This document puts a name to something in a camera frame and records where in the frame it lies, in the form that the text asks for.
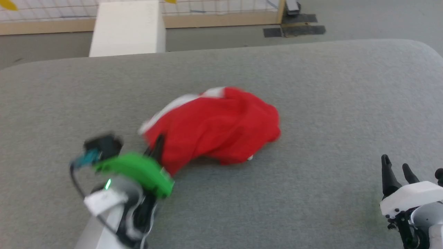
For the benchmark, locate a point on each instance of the white rectangular block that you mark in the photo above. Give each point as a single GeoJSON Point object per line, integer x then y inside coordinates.
{"type": "Point", "coordinates": [128, 27]}

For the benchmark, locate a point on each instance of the wooden framed net fence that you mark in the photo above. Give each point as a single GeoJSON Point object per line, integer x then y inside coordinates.
{"type": "Point", "coordinates": [214, 19]}

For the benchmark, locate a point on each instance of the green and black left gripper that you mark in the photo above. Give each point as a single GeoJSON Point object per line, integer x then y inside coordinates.
{"type": "Point", "coordinates": [138, 171]}

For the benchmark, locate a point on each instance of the red garment with white stripes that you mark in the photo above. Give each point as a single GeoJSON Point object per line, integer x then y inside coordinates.
{"type": "Point", "coordinates": [214, 128]}

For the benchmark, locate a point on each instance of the black floor mat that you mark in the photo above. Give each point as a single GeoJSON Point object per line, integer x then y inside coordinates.
{"type": "Point", "coordinates": [297, 29]}

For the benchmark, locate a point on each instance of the white and grey left robot arm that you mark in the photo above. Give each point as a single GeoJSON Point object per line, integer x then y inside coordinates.
{"type": "Point", "coordinates": [117, 221]}

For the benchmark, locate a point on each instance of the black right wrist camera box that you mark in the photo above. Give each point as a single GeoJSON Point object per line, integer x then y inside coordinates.
{"type": "Point", "coordinates": [439, 177]}

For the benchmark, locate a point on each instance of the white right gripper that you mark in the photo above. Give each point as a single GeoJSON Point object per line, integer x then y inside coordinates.
{"type": "Point", "coordinates": [412, 195]}

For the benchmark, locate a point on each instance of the white and grey right robot arm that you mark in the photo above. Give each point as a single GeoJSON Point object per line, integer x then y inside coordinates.
{"type": "Point", "coordinates": [425, 228]}

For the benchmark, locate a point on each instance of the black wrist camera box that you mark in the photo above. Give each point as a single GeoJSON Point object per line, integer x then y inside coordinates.
{"type": "Point", "coordinates": [439, 177]}
{"type": "Point", "coordinates": [104, 145]}

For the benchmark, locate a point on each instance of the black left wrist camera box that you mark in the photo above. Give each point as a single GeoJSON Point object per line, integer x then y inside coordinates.
{"type": "Point", "coordinates": [104, 145]}

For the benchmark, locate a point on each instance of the grey metal stand foot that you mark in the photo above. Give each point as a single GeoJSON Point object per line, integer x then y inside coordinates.
{"type": "Point", "coordinates": [293, 7]}

